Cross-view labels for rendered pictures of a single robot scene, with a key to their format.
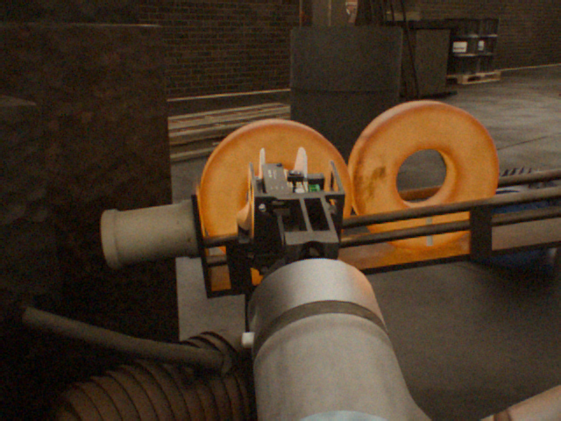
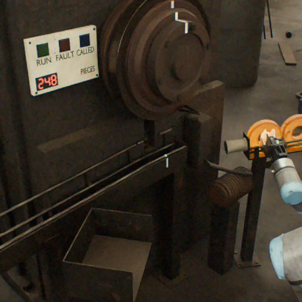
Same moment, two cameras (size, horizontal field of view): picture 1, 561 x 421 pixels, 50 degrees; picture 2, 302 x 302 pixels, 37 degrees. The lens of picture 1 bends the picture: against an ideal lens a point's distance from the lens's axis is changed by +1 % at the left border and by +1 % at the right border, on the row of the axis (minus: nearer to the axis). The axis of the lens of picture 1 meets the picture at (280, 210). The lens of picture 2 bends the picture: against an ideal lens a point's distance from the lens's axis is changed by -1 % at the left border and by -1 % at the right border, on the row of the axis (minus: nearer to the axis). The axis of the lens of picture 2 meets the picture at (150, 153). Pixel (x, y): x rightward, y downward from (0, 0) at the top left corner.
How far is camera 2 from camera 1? 1.47 m
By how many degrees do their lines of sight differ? 13
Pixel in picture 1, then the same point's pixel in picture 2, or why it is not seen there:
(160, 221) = (239, 143)
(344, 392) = (292, 179)
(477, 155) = not seen: outside the picture
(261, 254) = (269, 154)
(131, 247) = (233, 150)
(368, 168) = (286, 131)
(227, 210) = (253, 140)
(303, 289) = (283, 163)
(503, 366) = not seen: outside the picture
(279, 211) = (274, 147)
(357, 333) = (292, 170)
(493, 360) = not seen: outside the picture
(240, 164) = (258, 131)
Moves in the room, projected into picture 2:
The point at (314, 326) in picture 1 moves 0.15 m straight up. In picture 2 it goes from (286, 170) to (292, 135)
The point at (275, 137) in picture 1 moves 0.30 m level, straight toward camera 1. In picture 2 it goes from (266, 125) to (286, 160)
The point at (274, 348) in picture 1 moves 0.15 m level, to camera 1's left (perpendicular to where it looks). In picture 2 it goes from (280, 173) to (241, 173)
